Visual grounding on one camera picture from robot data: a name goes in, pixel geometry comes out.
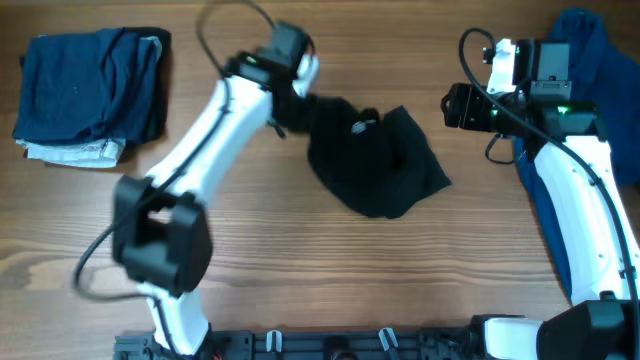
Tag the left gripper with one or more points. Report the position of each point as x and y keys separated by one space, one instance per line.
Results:
x=304 y=111

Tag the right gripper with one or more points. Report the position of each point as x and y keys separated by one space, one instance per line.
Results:
x=451 y=107

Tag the black t-shirt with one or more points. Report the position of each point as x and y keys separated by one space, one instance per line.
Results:
x=378 y=165

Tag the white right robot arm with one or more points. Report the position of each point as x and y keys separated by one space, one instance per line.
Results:
x=566 y=143

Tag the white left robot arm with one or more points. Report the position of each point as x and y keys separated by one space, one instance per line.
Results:
x=161 y=236

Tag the blue garment on right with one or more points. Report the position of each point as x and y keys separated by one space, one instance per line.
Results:
x=603 y=81

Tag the folded black garment in stack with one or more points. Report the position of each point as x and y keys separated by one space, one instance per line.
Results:
x=146 y=113

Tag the folded navy blue garment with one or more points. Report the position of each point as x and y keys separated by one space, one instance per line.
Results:
x=76 y=86

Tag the folded white garment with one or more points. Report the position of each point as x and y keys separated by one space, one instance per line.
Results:
x=100 y=154

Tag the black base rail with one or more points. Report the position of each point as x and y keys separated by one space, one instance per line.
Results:
x=384 y=344

